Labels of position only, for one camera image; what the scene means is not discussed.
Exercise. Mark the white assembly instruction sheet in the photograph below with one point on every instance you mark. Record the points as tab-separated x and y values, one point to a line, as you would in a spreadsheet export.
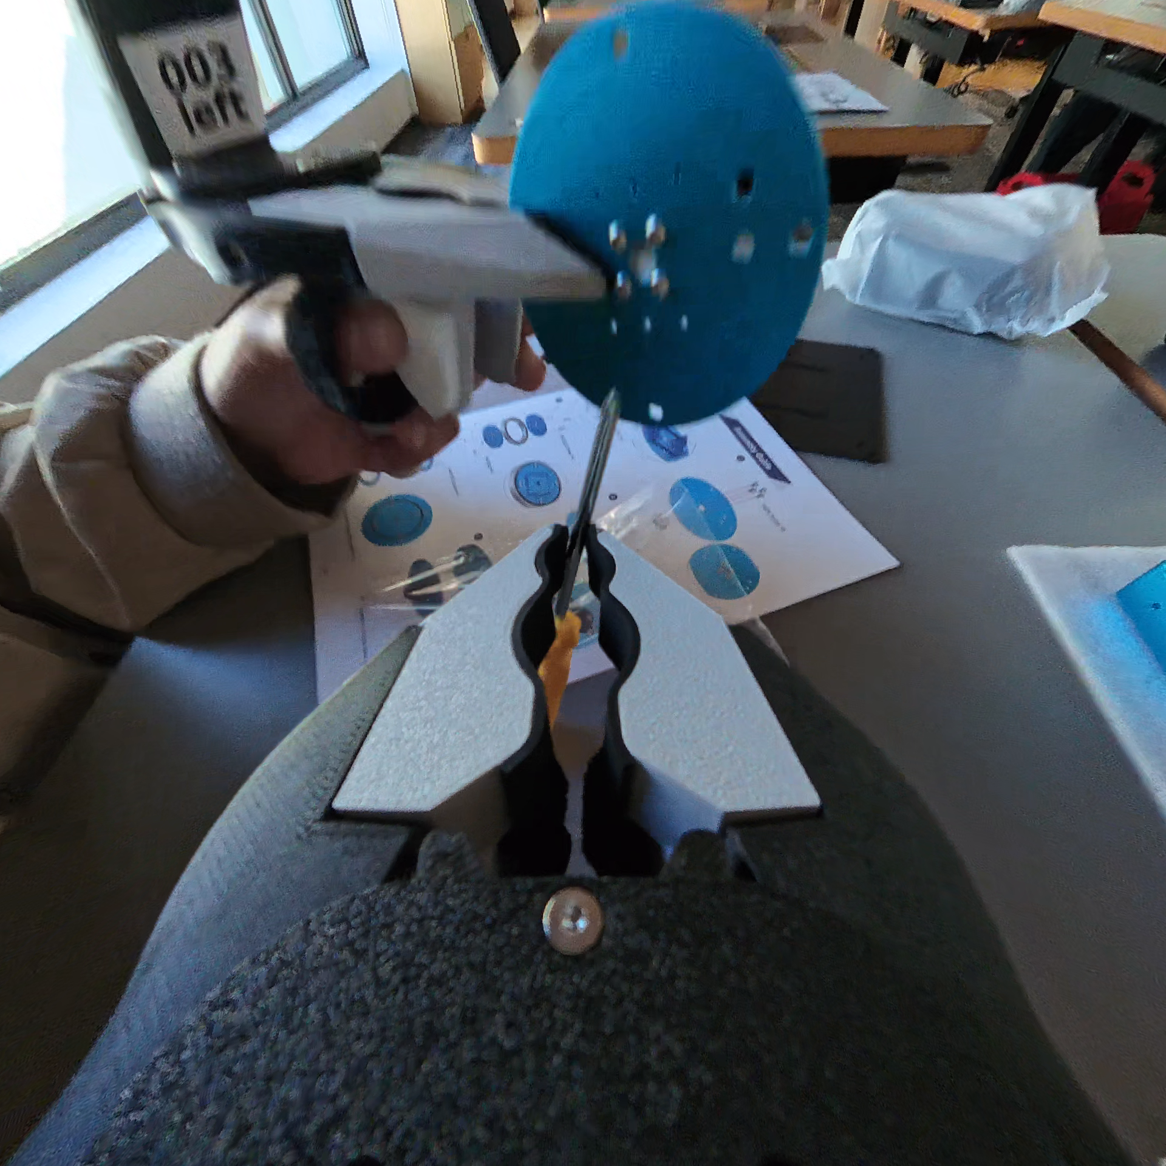
819	546

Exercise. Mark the blue round metal disc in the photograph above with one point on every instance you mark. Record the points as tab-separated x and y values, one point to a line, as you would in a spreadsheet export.
683	109

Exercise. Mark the blue metal U bracket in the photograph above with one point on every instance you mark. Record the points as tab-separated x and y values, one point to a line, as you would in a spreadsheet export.
1149	619

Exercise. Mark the person's beige jacket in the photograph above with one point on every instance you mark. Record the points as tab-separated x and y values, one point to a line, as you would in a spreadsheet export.
36	692

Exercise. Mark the person's left forearm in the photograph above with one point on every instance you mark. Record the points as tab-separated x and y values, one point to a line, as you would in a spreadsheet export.
137	474

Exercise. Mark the white plastic-wrapped bundle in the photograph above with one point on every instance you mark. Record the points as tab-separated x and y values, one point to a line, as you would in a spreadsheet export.
966	254

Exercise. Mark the red plastic container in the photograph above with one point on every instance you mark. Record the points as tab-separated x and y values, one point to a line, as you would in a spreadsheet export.
1129	197
1030	183

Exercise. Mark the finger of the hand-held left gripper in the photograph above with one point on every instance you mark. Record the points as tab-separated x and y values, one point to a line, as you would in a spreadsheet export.
455	254
437	181

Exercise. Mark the black metal plate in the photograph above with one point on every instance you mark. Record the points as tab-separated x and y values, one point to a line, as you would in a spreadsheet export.
829	401

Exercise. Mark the person's left hand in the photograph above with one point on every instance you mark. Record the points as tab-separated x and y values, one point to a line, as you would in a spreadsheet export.
264	401

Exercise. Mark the white foam sheet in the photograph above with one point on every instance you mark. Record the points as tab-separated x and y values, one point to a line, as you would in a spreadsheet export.
1075	619

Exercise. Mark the printed paper sheet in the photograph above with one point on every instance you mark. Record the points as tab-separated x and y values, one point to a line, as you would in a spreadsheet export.
843	91

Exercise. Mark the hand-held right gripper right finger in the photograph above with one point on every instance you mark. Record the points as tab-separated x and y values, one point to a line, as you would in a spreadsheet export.
720	720

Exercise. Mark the wood-edged office desk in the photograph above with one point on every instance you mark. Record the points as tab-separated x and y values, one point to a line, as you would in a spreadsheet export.
911	117
1093	36

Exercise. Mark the clear plastic bag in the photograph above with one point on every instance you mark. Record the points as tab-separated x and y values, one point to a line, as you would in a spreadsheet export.
637	520

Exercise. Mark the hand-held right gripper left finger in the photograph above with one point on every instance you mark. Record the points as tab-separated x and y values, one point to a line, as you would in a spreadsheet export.
437	720

